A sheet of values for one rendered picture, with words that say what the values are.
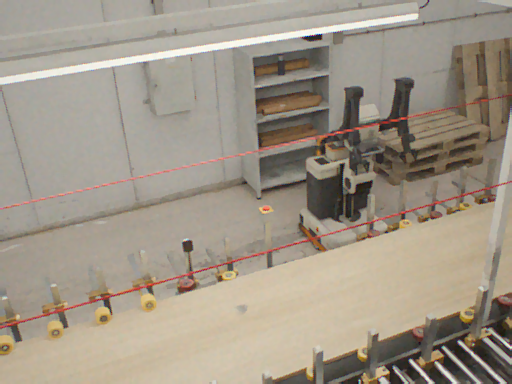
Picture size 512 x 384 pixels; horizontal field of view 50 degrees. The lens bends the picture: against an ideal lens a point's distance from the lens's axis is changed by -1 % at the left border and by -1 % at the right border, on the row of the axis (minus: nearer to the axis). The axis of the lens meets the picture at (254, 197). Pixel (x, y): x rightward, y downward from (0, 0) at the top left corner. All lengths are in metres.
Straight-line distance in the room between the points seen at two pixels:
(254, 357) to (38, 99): 3.51
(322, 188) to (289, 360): 2.33
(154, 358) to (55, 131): 3.21
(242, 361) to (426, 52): 5.04
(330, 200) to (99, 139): 2.34
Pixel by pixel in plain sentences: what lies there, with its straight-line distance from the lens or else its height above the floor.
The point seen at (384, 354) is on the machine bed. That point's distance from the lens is 3.10.
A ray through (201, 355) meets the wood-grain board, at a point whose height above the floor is 0.90.
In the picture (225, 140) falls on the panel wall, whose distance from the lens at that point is 6.04.
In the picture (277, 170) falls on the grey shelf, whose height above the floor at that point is 0.14.
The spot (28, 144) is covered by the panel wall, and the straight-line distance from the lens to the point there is 5.65.
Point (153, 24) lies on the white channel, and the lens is 2.40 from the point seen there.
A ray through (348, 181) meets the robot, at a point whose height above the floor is 0.75.
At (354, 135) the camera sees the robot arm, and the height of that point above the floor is 1.28.
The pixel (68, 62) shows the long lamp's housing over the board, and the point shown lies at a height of 2.35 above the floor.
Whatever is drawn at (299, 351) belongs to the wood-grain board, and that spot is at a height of 0.90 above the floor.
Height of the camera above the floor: 2.88
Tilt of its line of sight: 29 degrees down
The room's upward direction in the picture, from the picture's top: 4 degrees counter-clockwise
